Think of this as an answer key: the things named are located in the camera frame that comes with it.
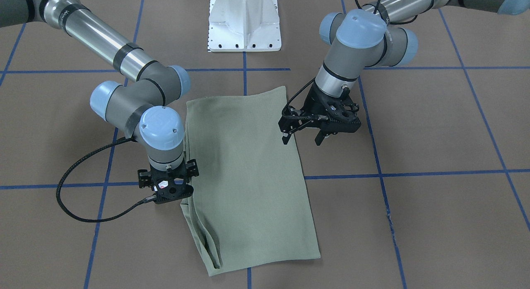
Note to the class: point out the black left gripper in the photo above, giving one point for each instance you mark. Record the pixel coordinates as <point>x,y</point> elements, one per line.
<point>312,100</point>

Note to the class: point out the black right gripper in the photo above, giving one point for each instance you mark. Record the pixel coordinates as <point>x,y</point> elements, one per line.
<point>143,177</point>

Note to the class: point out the olive green long-sleeve shirt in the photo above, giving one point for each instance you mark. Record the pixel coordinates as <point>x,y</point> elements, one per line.
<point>250,204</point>

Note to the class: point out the left robot arm grey silver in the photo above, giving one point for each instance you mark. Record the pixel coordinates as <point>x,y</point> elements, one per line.
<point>372,35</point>

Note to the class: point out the right robot arm grey silver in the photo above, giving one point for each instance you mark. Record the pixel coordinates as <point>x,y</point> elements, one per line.
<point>46,81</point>

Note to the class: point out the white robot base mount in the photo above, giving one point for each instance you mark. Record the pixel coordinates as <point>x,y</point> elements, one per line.
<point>237,26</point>

